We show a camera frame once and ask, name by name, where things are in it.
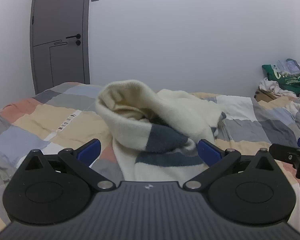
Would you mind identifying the cream sweater with blue stripes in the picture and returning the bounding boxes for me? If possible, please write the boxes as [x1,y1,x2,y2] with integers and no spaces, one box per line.
[95,79,227,182]

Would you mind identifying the grey door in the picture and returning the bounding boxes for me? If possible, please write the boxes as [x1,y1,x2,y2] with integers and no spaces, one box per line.
[30,0,92,94]

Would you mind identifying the cardboard box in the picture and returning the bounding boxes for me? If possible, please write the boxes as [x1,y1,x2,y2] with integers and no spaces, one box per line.
[254,87,278,102]

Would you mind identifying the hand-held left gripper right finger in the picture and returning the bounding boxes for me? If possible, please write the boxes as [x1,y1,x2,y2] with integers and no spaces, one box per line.
[183,139,277,191]

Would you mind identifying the green plastic bag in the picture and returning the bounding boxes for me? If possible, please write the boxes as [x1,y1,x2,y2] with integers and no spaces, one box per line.
[262,64,300,98]

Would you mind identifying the clear plastic packets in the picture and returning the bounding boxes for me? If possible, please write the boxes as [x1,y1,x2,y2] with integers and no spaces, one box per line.
[277,59,300,75]

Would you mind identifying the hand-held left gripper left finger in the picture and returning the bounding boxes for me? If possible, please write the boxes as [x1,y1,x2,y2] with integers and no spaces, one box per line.
[24,139,116,192]

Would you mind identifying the white cloth pile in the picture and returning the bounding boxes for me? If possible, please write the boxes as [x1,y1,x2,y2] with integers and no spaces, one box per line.
[259,77,300,98]

